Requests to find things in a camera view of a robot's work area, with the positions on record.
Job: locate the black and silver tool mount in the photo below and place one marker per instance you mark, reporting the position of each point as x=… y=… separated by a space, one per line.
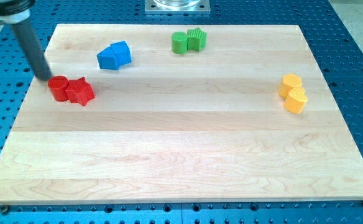
x=15 y=11

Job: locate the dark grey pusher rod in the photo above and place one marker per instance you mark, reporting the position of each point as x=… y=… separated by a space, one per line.
x=32 y=48

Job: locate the red cylinder block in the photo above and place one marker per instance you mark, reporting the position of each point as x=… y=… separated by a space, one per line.
x=57 y=86

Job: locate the red star block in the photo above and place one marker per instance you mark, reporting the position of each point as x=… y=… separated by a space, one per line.
x=79 y=91

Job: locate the green star block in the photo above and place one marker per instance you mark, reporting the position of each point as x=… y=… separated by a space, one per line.
x=196 y=39

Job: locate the blue pentagon block front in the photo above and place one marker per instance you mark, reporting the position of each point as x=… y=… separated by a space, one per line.
x=107 y=59

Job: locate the blue cube block rear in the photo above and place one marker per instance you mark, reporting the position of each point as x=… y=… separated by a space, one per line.
x=121 y=52

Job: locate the light wooden board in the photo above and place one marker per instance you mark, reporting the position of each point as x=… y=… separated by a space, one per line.
x=205 y=126

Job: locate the green cylinder block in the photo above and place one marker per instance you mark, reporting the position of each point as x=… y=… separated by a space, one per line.
x=179 y=42

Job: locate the yellow hexagon block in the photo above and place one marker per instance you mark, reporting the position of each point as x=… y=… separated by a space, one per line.
x=288 y=82

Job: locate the yellow heart block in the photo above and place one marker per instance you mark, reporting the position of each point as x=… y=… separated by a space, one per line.
x=295 y=100

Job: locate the blue perforated table plate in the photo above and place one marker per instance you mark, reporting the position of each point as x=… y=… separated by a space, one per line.
x=336 y=50

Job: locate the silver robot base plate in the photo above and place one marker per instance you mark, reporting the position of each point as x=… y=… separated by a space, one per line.
x=177 y=7

